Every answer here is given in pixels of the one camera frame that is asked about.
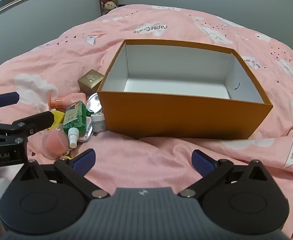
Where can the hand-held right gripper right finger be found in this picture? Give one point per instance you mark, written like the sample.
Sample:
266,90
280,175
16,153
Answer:
202,161

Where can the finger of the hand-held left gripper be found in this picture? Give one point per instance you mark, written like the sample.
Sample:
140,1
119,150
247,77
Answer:
37,120
5,99

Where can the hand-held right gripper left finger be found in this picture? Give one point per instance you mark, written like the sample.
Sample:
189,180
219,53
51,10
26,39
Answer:
84,159

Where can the pink bottle with orange cap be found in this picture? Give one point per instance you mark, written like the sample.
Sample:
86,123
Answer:
72,98

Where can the orange cardboard box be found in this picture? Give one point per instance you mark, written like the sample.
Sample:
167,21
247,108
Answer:
181,116

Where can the yellow plastic object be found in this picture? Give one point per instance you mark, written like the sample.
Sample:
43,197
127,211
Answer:
58,117

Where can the translucent pink cup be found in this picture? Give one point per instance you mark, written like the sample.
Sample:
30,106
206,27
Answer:
55,141

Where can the white blister card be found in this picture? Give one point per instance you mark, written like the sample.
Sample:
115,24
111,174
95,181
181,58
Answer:
87,131

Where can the green spray bottle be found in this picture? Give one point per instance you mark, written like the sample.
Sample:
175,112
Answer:
74,118

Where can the small white jar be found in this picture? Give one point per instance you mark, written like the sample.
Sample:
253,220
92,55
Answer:
98,123

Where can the round silver tin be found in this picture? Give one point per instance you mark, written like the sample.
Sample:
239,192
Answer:
94,103

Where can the pink printed blanket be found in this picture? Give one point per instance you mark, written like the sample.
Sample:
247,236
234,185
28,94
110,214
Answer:
61,62

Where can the gold cube box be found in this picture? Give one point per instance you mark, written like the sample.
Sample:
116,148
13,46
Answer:
90,81

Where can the cream plush toy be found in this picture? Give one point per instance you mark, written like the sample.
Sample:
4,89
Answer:
109,5

